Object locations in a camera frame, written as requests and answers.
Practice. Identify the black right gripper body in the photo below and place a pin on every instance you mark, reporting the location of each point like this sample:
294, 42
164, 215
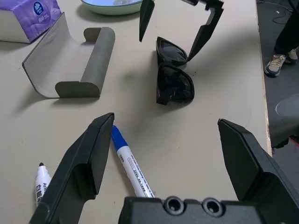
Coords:
198, 2

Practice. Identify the black trouser leg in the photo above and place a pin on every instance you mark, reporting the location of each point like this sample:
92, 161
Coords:
288, 30

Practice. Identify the white marker blue cap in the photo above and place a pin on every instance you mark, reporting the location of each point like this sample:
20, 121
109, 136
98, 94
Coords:
130, 163

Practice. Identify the purple tissue box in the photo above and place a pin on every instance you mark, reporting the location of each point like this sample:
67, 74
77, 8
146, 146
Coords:
35, 18

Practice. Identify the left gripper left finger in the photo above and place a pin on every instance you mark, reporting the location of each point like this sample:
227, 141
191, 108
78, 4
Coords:
81, 163

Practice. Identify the white marker black tip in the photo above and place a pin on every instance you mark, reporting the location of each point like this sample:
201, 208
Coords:
42, 182

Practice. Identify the black sunglasses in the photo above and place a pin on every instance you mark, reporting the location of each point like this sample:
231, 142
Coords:
175, 86

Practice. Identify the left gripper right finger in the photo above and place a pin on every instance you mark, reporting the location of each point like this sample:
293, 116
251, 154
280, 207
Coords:
247, 163

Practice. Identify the green plastic plate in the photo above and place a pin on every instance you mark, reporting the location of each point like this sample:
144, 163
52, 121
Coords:
109, 11

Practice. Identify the blue plastic plate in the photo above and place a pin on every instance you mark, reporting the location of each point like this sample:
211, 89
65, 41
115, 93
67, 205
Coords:
98, 2

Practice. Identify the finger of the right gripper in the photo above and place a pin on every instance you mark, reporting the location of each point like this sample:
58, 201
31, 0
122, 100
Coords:
205, 32
146, 16

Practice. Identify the grey glasses case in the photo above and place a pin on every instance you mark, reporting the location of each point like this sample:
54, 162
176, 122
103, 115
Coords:
70, 58

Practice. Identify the beige grey sneaker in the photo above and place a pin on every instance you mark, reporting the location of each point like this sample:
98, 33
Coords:
293, 56
274, 66

